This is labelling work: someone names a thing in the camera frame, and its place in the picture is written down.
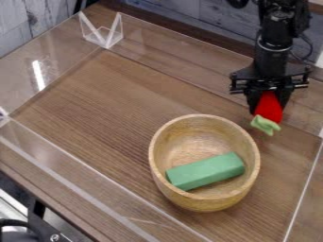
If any black metal table frame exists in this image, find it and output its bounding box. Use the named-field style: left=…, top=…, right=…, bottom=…
left=24, top=198, right=92, bottom=242

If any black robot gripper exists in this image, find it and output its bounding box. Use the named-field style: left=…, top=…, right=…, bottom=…
left=229, top=43, right=311, bottom=113

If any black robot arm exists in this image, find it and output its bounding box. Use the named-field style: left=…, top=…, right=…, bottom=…
left=229, top=0, right=311, bottom=114

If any red plush tomato green stem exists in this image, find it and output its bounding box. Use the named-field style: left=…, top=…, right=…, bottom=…
left=250, top=91, right=282, bottom=136

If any clear acrylic corner bracket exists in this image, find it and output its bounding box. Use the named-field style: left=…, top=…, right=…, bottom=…
left=78, top=12, right=124, bottom=49

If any wooden bowl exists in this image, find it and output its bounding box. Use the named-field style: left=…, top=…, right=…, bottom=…
left=148, top=114, right=261, bottom=213

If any green rectangular block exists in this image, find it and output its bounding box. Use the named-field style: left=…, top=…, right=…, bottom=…
left=165, top=152, right=244, bottom=191

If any black cable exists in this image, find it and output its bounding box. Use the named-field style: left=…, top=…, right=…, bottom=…
left=0, top=218, right=30, bottom=242

